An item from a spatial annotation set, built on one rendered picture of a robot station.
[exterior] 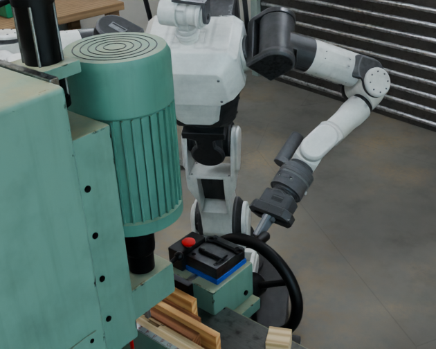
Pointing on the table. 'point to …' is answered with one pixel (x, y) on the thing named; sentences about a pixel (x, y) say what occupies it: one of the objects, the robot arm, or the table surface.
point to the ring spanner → (225, 245)
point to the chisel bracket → (152, 286)
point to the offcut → (279, 338)
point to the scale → (156, 337)
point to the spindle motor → (133, 121)
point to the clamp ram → (185, 283)
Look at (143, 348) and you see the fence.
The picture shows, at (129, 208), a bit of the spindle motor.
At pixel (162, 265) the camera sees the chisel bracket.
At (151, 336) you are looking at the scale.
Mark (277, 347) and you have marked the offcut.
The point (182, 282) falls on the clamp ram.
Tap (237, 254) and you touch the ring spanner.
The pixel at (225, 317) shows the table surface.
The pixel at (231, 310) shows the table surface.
